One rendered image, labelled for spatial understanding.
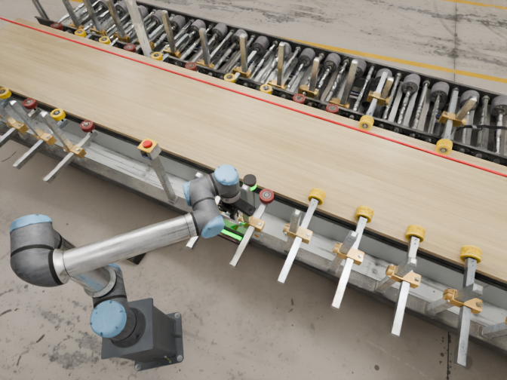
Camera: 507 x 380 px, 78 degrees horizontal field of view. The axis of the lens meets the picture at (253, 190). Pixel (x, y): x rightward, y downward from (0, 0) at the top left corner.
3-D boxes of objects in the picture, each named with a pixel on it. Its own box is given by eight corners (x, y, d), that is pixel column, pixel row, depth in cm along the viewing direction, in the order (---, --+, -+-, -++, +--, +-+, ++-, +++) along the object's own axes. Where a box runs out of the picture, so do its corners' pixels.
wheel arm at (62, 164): (50, 185, 187) (46, 181, 184) (46, 182, 188) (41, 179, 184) (98, 135, 208) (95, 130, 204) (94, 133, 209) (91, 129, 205)
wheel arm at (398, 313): (397, 337, 128) (400, 336, 125) (388, 333, 129) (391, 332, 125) (418, 234, 151) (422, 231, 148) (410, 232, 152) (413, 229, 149)
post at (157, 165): (174, 203, 189) (152, 158, 151) (167, 201, 190) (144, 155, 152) (178, 198, 191) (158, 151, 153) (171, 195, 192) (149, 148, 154)
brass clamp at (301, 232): (307, 245, 150) (308, 241, 146) (281, 234, 154) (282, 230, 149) (311, 234, 153) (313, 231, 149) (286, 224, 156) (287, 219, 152)
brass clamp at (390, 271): (414, 290, 138) (419, 287, 134) (383, 277, 142) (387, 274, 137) (416, 277, 141) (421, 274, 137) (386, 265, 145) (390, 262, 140)
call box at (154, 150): (154, 162, 151) (149, 151, 144) (142, 157, 152) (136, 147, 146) (162, 151, 154) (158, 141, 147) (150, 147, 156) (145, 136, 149)
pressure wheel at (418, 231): (422, 234, 144) (404, 232, 149) (425, 243, 149) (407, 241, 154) (424, 224, 147) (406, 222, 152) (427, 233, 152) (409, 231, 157)
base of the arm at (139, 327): (145, 343, 158) (139, 341, 150) (108, 350, 156) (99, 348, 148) (145, 304, 168) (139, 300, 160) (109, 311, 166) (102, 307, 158)
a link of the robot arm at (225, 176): (208, 167, 119) (233, 158, 121) (213, 185, 130) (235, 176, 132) (216, 185, 115) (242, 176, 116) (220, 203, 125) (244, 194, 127)
